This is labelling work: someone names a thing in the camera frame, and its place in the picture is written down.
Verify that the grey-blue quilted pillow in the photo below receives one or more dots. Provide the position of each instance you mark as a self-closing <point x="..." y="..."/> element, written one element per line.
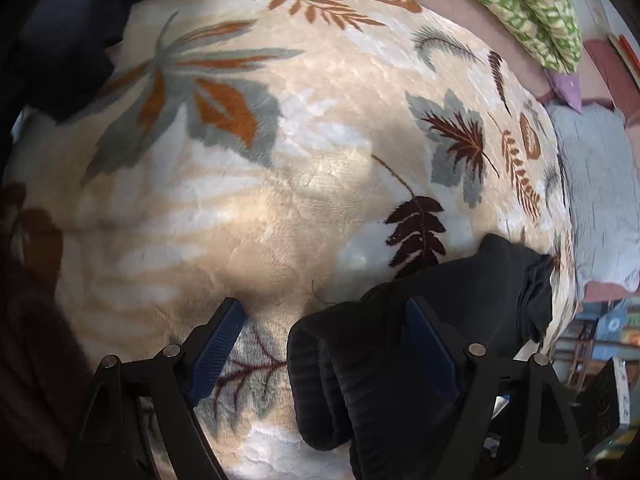
<point x="600" y="200"/>

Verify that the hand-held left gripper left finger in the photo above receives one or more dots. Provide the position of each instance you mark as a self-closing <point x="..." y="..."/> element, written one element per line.
<point x="215" y="350"/>

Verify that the black pants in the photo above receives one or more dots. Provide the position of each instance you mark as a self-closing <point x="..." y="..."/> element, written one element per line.
<point x="360" y="360"/>

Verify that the pink bed sheet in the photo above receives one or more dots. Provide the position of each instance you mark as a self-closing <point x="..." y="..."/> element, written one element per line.
<point x="450" y="5"/>

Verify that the colourful boxes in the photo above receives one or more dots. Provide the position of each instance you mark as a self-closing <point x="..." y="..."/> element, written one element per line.
<point x="617" y="327"/>

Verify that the green patterned pillow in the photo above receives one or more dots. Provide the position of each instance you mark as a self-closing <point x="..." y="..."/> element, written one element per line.
<point x="525" y="10"/>

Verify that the navy blue garment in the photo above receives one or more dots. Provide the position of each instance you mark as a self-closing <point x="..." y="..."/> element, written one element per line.
<point x="65" y="35"/>

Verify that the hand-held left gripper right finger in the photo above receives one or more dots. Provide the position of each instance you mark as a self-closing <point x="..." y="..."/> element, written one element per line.
<point x="432" y="350"/>

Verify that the leaf print blanket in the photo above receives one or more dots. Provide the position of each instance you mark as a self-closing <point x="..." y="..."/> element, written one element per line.
<point x="300" y="185"/>

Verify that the wooden stool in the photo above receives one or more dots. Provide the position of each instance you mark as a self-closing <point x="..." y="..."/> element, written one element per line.
<point x="580" y="355"/>

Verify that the pink padded headboard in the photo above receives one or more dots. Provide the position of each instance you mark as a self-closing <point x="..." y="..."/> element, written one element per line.
<point x="605" y="70"/>

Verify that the purple floral pillow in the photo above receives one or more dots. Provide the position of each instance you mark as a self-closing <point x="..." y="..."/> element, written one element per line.
<point x="567" y="90"/>

